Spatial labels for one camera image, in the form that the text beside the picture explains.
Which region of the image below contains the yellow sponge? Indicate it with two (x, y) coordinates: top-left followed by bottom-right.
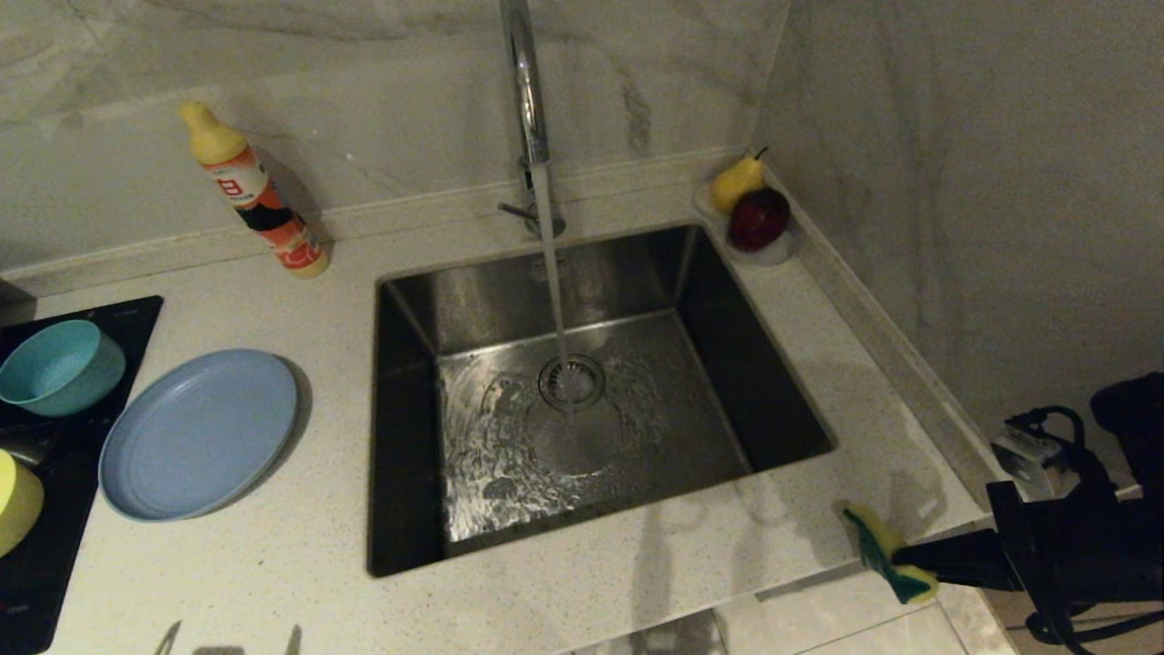
(841, 503), (941, 607)

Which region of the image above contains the chrome kitchen faucet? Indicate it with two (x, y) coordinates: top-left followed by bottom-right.
(497, 0), (567, 239)

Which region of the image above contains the blue plate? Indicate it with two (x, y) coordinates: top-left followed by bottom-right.
(97, 348), (300, 523)

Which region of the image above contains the orange white dish soap bottle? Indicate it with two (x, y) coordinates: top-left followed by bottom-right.
(179, 100), (332, 280)

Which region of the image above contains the teal bowl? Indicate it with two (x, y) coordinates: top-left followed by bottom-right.
(0, 318), (127, 418)

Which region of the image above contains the yellow bowl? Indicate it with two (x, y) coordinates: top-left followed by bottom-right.
(0, 450), (45, 558)

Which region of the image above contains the stainless steel sink basin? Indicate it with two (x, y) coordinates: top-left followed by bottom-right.
(367, 223), (836, 579)

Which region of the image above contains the wooden cabinet front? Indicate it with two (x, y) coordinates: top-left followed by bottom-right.
(907, 537), (1164, 655)

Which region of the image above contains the small white fruit dish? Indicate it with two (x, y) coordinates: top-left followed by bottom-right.
(694, 182), (795, 267)

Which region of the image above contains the dark red apple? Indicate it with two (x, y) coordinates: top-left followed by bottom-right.
(727, 187), (792, 254)

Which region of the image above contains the round metal drain strainer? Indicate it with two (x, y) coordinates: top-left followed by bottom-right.
(537, 353), (606, 412)

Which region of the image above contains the yellow pear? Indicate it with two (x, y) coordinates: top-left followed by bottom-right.
(710, 147), (769, 216)

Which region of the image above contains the running water stream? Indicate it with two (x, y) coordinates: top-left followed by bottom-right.
(529, 159), (574, 365)

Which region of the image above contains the black induction cooktop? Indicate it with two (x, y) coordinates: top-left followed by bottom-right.
(0, 295), (166, 655)

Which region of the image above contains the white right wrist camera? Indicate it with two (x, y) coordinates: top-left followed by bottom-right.
(990, 428), (1067, 503)

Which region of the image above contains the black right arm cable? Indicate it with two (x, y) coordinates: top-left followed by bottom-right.
(1005, 405), (1164, 647)

